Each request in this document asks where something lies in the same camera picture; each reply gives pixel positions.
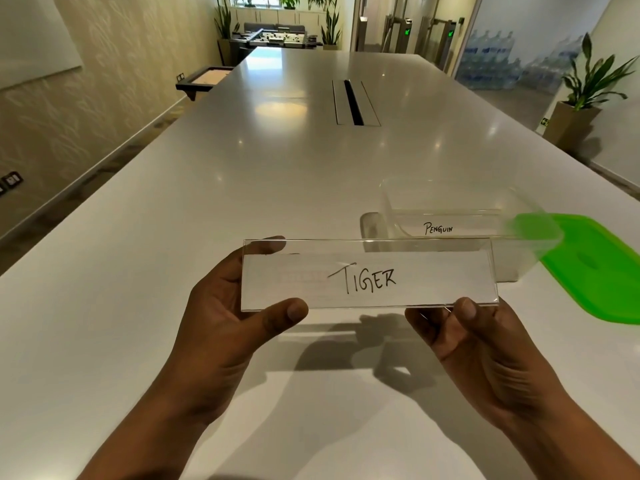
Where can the person's right hand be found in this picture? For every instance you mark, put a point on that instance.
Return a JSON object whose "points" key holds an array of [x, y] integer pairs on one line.
{"points": [[490, 359]]}

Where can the person's left hand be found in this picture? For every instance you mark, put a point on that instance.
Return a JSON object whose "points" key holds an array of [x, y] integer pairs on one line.
{"points": [[220, 334]]}

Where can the green plastic lid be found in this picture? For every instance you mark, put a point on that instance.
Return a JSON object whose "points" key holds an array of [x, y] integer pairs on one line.
{"points": [[600, 264]]}

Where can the clear plastic container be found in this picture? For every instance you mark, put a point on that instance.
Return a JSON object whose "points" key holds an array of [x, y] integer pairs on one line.
{"points": [[395, 214]]}

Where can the black side table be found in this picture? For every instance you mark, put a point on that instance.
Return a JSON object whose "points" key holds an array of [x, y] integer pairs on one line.
{"points": [[205, 78]]}

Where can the potted plant tan planter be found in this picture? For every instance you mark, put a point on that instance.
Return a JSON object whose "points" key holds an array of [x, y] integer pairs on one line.
{"points": [[575, 114]]}

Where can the stack of water jugs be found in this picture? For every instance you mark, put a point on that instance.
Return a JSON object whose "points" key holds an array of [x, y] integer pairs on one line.
{"points": [[495, 59]]}

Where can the tall snake plant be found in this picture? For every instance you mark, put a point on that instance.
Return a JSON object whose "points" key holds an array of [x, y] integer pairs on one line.
{"points": [[224, 32], [331, 27]]}

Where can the foosball table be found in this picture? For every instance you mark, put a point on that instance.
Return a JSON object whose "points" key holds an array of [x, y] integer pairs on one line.
{"points": [[277, 35]]}

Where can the white low cabinet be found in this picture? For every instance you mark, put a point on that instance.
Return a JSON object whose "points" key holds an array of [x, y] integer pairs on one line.
{"points": [[275, 15]]}

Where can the metal turnstile gate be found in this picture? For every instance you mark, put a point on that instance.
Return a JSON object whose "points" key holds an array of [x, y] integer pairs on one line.
{"points": [[400, 29], [442, 37]]}

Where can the white wall board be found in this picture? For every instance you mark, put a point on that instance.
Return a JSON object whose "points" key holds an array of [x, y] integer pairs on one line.
{"points": [[30, 34]]}

